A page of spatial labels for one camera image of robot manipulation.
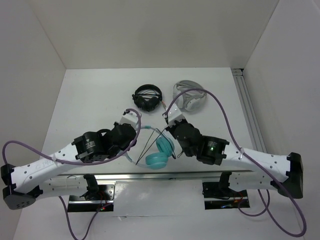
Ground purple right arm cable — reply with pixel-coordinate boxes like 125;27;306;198
162;88;308;238

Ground aluminium side rail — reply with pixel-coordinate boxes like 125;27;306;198
231;68;267;153

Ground teal cat-ear headphones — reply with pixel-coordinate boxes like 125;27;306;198
124;125;177;170

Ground white gaming headset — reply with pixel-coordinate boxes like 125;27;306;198
172;80;207;112

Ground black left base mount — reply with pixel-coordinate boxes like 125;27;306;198
67;181;116;213

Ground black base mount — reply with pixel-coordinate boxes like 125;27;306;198
202;182;250;210
67;181;116;213

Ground thin black headphone cable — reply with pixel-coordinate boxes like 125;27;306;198
135;127;185;166

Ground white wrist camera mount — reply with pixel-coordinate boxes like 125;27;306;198
119;111;139;130
163;103;185;127

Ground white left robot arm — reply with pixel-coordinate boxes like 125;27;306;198
0;123;136;210

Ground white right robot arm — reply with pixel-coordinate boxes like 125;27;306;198
166;120;303;199

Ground aluminium table edge rail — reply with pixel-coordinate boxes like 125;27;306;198
51;170;253;181

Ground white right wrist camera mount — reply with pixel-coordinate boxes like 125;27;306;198
163;103;185;127

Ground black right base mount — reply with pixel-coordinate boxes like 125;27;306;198
202;182;250;210

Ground black headphones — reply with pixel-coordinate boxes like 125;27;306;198
132;84;163;112

